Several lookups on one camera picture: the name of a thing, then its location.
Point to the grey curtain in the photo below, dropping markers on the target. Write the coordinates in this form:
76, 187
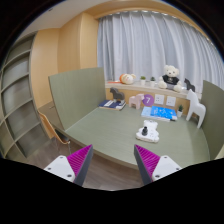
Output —
144, 42

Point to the white wall socket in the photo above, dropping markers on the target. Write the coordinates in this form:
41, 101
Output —
171, 101
159, 99

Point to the white wooden horse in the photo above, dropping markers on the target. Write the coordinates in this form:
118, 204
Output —
195, 107

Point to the pink wooden horse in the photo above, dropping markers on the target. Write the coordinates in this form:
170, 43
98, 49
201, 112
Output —
136, 100

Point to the small potted plant on desk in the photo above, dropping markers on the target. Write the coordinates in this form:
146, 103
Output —
180, 111

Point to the green left desk partition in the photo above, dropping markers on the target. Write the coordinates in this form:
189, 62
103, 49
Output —
77, 93

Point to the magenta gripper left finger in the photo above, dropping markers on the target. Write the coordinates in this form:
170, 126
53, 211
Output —
74, 167

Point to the small potted plant right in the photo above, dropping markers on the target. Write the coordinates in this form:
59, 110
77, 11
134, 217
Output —
152, 82

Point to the orange plush toy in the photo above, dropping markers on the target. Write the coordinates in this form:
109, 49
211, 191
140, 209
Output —
127, 78

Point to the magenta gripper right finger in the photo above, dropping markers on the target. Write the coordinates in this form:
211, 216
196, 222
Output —
153, 167

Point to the small potted plant left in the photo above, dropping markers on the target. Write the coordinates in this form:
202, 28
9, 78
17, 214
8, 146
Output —
143, 80

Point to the black wooden horse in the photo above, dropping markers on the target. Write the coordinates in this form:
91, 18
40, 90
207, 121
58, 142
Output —
189, 85

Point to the black charger plug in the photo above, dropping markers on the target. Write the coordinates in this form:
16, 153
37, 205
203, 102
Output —
145, 131

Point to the white teddy bear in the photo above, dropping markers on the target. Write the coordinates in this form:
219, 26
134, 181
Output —
170, 79

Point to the dark blue book stack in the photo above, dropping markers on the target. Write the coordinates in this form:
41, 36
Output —
110, 104

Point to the white wall socket right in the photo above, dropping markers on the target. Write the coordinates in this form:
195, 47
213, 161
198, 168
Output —
171, 101

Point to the white power strip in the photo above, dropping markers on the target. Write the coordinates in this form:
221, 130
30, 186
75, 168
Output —
153, 135

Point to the green right desk partition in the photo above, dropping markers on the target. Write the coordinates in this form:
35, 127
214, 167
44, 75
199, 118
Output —
213, 124

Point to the purple round number sign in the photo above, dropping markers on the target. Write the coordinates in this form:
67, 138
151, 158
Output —
148, 100

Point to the white wall socket left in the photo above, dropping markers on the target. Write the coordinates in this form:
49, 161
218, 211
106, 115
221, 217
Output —
159, 99

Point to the grey bookshelf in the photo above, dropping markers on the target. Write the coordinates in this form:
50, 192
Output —
21, 130

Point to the wooden chair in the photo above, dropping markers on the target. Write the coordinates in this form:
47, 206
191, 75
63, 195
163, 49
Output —
60, 137

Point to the green desk partition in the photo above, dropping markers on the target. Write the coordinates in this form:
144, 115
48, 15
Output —
77, 93
213, 124

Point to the dark grey wooden horse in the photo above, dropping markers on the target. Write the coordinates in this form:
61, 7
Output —
116, 94

